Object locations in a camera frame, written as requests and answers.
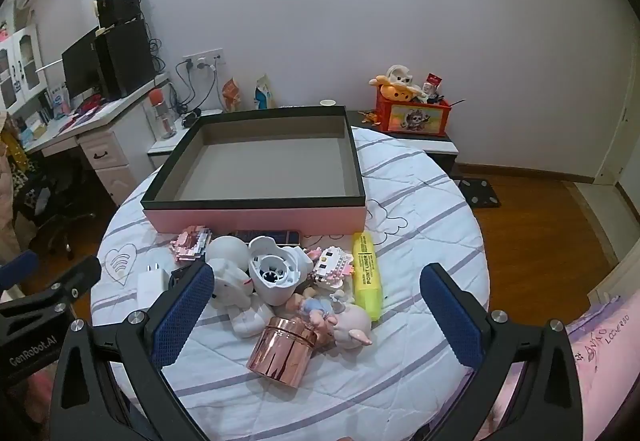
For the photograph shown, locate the row of books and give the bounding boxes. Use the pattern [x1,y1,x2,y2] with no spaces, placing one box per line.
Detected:
[42,84,71,119]

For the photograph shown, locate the small blue dress doll figurine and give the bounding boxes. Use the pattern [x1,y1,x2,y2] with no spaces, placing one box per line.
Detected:
[285,288,346,334]

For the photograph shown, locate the orange plush toy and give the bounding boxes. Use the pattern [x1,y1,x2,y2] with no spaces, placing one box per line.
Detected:
[380,84,416,103]

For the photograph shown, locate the white wall socket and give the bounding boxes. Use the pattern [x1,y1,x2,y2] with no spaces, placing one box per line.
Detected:
[182,48,226,69]

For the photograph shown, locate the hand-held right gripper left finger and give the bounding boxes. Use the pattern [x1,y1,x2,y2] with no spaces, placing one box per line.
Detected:
[50,261,217,441]

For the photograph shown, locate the white glass door cabinet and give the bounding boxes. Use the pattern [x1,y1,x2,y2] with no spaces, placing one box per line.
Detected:
[0,21,48,112]

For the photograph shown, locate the dark blue tin case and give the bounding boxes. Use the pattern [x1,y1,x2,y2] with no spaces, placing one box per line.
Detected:
[227,230,301,247]

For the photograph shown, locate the patterned cloth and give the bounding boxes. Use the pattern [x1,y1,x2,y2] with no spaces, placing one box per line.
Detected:
[0,111,46,242]

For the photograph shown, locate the blue white snack bag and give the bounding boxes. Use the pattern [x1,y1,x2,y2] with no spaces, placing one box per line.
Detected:
[254,72,273,110]

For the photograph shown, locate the pink brick block toy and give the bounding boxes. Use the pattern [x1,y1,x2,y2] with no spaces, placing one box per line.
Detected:
[170,226,215,264]

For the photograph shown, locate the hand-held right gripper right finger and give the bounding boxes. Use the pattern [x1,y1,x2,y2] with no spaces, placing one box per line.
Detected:
[419,262,586,441]

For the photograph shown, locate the white door frame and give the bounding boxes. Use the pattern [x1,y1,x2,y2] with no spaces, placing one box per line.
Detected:
[595,91,640,187]

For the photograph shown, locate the white desk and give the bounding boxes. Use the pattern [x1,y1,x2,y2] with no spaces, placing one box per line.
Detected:
[22,74,171,207]

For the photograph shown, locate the white low table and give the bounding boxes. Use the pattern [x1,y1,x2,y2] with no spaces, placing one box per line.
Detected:
[146,108,223,169]

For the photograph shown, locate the black power cables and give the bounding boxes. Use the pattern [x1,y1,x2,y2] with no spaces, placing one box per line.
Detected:
[172,61,221,117]

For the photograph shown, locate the pink printed blanket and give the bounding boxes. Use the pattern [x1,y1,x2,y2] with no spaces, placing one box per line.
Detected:
[470,293,640,441]

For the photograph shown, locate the black speaker stack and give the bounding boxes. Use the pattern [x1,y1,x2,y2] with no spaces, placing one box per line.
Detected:
[94,18,157,102]

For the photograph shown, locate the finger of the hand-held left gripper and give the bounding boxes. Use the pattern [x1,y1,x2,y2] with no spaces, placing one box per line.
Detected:
[30,255,102,311]
[0,249,40,293]

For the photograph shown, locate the yellow highlighter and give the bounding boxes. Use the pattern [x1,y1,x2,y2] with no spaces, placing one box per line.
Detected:
[351,231,387,323]

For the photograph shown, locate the white charger plug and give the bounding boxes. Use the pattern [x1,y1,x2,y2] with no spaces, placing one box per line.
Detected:
[136,262,173,312]

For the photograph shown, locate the pink box with black rim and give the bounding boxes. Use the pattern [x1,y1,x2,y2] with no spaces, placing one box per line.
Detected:
[141,105,368,234]

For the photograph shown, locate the rose gold metal jar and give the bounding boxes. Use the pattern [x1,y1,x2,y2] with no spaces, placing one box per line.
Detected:
[246,316,321,389]

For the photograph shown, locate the orange snack bag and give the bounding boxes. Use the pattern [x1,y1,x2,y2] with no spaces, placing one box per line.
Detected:
[221,77,244,113]

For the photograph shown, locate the black office chair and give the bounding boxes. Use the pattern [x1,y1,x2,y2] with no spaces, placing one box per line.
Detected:
[15,156,96,257]

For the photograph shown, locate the white pink brick block figure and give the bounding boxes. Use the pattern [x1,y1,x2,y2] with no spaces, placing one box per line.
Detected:
[306,246,356,292]

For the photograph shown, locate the white dome lamp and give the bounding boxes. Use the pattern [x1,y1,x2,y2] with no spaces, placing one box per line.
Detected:
[206,237,251,272]

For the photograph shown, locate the black computer monitor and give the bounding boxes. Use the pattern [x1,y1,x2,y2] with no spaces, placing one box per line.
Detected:
[61,26,103,102]

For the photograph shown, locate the white plush toy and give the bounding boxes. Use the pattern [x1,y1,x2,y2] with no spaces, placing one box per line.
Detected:
[382,64,416,87]

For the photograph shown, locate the orange printed toy box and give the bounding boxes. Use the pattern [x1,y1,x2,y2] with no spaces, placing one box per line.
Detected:
[376,88,453,138]

